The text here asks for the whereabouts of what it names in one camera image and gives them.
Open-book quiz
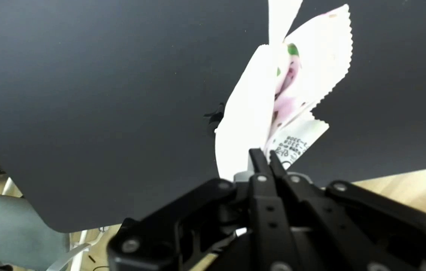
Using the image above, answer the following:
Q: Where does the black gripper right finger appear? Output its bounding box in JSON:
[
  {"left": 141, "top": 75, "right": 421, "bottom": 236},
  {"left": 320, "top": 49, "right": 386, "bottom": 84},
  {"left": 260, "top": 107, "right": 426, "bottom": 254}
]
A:
[{"left": 269, "top": 150, "right": 426, "bottom": 271}]

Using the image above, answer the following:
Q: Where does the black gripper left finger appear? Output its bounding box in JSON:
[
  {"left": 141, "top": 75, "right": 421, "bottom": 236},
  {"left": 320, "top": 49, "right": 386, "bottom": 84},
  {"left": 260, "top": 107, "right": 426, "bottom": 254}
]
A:
[{"left": 105, "top": 147, "right": 301, "bottom": 271}]

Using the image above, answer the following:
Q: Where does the white patterned towel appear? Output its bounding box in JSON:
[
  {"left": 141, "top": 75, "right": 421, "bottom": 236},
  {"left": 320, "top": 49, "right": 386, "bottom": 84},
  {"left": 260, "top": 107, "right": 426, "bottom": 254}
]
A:
[{"left": 213, "top": 0, "right": 352, "bottom": 183}]

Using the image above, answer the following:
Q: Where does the grey office chair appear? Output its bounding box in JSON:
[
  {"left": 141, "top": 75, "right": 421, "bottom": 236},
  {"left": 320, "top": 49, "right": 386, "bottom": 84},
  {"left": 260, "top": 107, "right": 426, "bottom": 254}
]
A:
[{"left": 0, "top": 192, "right": 93, "bottom": 271}]

